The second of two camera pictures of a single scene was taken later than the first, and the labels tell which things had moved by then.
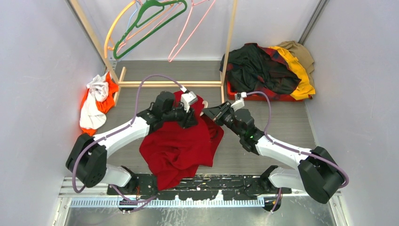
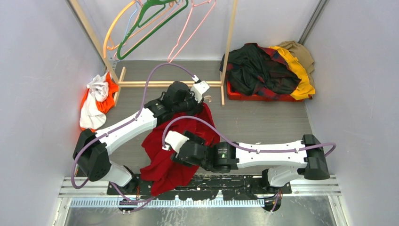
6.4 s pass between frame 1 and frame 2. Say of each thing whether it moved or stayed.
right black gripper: moved
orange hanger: stayed
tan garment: stayed
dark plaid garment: stayed
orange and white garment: stayed
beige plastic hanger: moved
